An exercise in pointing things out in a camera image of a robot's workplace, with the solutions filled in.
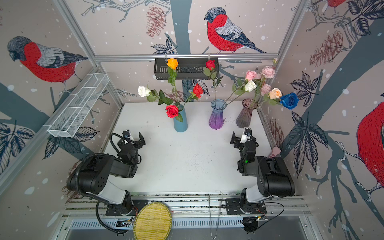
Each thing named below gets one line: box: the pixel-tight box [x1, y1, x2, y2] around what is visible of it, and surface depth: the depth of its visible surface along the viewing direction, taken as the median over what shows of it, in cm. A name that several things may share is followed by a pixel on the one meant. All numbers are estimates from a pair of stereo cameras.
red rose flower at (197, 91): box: [183, 83, 204, 107], surface depth 85 cm
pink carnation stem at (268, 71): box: [252, 58, 278, 106], surface depth 84 cm
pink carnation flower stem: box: [260, 83, 272, 97], surface depth 86 cm
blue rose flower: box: [280, 92, 300, 110], surface depth 65 cm
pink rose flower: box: [225, 70, 257, 103], surface depth 78 cm
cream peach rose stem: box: [264, 87, 282, 106], surface depth 68 cm
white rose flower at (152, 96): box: [137, 85, 174, 105], surface depth 73 cm
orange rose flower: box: [167, 58, 179, 104], surface depth 84 cm
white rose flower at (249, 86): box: [225, 80, 257, 107], surface depth 73 cm
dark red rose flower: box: [203, 59, 224, 101], surface depth 87 cm
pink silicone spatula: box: [270, 146, 281, 158], surface depth 92 cm
